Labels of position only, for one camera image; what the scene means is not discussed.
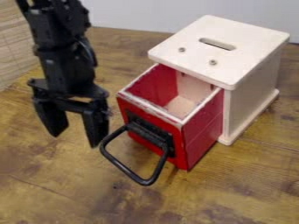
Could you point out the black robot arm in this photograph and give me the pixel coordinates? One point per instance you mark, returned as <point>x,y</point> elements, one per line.
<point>57,21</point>

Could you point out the white wooden drawer cabinet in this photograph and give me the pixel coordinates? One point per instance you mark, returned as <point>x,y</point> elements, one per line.
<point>236,57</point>

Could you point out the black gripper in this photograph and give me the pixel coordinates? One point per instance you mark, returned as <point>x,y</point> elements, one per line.
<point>68,89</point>

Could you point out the red wooden drawer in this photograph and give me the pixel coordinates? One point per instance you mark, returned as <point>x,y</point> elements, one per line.
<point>179,104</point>

